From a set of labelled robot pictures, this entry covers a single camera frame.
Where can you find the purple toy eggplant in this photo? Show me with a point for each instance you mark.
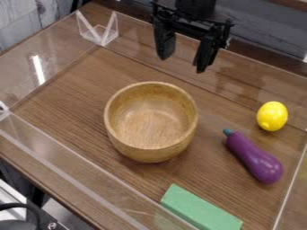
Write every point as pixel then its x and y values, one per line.
pixel 262 164

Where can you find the yellow toy lemon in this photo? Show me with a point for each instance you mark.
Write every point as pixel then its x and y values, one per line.
pixel 273 116

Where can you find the green rectangular block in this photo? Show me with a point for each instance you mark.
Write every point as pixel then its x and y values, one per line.
pixel 197 211

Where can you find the brown wooden bowl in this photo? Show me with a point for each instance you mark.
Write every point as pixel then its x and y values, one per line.
pixel 152 119

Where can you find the clear acrylic corner bracket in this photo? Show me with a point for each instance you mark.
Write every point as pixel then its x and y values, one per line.
pixel 102 35

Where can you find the clear acrylic barrier wall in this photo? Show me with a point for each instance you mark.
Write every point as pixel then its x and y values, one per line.
pixel 58 78

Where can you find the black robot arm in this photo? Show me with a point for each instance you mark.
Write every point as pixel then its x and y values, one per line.
pixel 190 17

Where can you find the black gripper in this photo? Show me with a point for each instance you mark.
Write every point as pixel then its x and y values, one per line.
pixel 194 18

